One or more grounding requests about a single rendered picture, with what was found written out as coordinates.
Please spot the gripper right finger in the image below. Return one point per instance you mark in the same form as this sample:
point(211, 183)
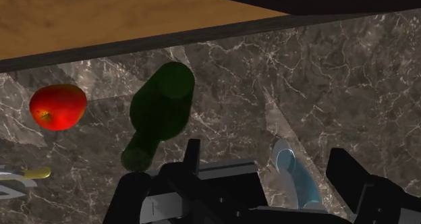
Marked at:
point(371, 190)

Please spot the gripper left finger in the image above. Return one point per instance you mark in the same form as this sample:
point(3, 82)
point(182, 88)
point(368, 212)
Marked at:
point(131, 197)

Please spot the clear blue glass cup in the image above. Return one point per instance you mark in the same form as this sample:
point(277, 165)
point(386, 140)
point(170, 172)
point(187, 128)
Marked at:
point(297, 174)

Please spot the dark green bottle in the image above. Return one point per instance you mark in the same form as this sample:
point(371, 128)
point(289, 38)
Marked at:
point(161, 111)

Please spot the red apple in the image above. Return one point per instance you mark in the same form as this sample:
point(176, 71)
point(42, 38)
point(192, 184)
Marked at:
point(58, 107)

